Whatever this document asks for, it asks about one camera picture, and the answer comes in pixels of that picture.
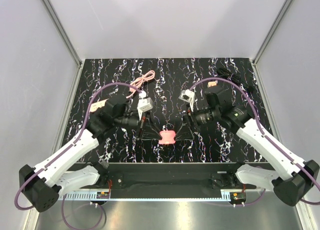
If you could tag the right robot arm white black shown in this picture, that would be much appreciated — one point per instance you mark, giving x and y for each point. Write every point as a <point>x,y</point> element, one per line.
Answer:
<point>291,177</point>

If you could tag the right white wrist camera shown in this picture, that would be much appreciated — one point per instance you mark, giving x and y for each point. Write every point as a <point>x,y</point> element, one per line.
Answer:
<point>188,96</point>

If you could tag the pink square charger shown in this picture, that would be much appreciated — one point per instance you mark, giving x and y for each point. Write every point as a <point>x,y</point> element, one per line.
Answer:
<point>167,137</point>

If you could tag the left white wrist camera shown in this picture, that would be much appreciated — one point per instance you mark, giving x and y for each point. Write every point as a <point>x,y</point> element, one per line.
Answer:
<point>144,104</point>

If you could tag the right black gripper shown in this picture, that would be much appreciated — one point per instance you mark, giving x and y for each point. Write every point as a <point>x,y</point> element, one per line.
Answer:
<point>185,132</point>

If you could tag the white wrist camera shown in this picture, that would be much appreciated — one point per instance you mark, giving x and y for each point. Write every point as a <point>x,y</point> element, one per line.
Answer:
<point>188,96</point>
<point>144,104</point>

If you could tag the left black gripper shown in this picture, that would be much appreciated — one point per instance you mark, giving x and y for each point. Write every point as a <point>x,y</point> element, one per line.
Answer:
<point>147,129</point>

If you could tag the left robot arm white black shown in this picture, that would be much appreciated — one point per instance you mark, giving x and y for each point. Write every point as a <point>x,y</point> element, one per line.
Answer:
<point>49,180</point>

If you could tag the wooden red socket power strip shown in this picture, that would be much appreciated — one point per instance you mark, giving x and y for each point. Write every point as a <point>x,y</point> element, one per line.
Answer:
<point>212,84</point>

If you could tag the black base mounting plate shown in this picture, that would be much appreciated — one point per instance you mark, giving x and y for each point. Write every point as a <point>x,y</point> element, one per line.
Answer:
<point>167,180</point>

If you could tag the grey slotted cable duct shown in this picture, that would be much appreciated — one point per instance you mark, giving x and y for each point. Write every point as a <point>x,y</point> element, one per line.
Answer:
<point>88,196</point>

